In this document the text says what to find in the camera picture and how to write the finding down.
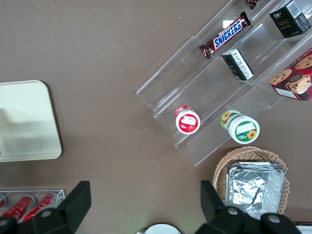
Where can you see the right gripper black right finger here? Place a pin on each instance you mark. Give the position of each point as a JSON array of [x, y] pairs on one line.
[[219, 219]]

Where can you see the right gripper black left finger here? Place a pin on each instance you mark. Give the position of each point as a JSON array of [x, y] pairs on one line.
[[70, 209]]

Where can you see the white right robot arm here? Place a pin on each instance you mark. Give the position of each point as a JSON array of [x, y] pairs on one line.
[[163, 230]]

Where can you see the light wicker basket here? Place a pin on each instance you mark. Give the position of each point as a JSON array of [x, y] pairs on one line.
[[275, 158]]

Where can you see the beige plastic tray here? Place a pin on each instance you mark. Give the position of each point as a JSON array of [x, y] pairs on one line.
[[26, 117]]

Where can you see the clear acrylic bottle rack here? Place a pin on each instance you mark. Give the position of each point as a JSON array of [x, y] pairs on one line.
[[59, 192]]

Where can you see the red cola bottle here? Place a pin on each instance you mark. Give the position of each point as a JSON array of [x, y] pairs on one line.
[[2, 201], [41, 204], [19, 207]]

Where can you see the stacked aluminium foil trays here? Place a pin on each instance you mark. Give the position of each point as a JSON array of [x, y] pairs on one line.
[[253, 187]]

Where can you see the green lid sunflower jar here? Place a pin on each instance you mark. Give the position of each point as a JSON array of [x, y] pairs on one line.
[[243, 129]]

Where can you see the red lid strawberry jar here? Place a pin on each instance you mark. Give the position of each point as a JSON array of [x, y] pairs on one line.
[[187, 122]]

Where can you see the clear acrylic stepped shelf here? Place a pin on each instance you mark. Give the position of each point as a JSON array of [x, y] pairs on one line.
[[195, 80]]

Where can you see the small dark green box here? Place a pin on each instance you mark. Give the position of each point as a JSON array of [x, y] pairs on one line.
[[239, 64], [290, 19]]

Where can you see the red cookie box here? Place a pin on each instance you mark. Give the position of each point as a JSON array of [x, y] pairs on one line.
[[295, 78]]

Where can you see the snickers chocolate bar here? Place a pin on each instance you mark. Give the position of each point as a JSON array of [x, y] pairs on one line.
[[226, 35], [252, 3]]

